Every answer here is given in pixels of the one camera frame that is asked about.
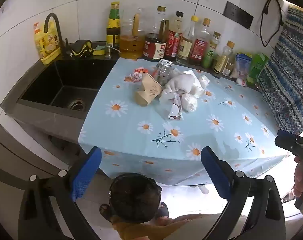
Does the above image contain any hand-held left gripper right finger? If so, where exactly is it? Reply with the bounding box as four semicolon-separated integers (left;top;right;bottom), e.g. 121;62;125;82
200;146;287;240

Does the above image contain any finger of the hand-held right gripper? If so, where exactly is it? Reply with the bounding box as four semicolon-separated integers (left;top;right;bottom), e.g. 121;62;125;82
274;135;302;157
278;129;303;146

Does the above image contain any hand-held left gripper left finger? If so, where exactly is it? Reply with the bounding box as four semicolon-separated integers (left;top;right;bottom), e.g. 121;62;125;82
18;146;103;240

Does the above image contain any black trash bin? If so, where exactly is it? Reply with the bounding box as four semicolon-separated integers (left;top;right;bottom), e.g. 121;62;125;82
109;172;162;224

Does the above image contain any white paper bag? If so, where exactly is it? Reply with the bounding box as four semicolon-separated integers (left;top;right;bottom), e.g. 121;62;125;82
164;70;204;98

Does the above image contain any colourful snack wrapper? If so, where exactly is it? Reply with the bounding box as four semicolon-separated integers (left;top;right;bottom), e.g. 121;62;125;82
130;67;152;82

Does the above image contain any person's right hand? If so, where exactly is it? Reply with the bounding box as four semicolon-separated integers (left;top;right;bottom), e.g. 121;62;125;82
293;156;303;201

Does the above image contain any dark slipper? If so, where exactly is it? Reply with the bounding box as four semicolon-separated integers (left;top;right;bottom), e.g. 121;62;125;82
155;201;170;219
99;203;112;222

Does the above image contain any blue patterned cloth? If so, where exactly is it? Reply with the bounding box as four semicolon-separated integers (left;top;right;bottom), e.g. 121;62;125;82
256;5;303;135

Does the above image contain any blue daisy tablecloth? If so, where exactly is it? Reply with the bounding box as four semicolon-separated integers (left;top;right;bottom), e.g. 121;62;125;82
78;56;287;187

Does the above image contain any green packet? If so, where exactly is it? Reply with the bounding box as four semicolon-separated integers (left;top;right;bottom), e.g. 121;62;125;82
246;52;269;85

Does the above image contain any printed white packet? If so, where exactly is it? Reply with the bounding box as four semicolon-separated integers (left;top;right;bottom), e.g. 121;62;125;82
159;92;183;121

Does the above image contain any person's brown fleece clothing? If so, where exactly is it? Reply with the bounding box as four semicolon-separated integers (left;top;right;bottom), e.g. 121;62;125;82
112;214;222;240

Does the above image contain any black sink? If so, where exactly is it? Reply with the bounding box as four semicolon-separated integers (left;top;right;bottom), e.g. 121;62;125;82
17;59;119;120

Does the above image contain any small yellow oil bottle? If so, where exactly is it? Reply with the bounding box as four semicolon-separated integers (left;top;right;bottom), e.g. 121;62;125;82
213;40;235;78

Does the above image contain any green and yellow sponge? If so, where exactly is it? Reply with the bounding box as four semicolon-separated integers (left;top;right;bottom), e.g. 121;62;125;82
93;44;106;56

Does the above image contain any metal soap dispenser pump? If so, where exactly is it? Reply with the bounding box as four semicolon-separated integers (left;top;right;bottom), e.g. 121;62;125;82
105;43;121;59

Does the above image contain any black and yellow cloth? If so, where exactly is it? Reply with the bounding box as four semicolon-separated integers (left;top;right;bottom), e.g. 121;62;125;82
70;39;95;58

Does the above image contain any red label bottle orange cap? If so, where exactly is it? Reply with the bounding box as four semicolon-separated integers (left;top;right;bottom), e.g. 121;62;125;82
189;17;211;67

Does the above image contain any yellow dish soap bottle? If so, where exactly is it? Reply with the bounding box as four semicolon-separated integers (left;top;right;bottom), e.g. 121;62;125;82
33;21;61;65

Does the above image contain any clear bottle with yellow cap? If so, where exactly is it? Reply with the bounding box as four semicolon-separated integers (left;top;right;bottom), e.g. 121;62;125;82
176;15;199;65

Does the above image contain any large cooking oil jug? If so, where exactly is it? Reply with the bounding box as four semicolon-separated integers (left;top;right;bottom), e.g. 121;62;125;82
119;7;146;59

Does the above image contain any dark soy sauce jug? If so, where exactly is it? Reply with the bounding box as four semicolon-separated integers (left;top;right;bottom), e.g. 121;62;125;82
143;6;169;61

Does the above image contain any red label bottle black cap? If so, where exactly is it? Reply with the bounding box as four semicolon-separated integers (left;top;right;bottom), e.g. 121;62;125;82
164;11;184;61

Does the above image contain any green bottle with yellow cap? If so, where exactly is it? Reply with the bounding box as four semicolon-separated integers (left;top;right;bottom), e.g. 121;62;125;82
106;1;121;52

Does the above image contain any black faucet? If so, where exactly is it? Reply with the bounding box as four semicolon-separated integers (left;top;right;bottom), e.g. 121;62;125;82
43;13;71;58

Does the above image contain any black cable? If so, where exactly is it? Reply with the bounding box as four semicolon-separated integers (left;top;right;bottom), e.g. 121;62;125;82
260;0;284;47

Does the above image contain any black wall socket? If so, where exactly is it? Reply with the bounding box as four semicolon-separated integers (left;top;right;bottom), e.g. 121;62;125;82
223;1;254;29

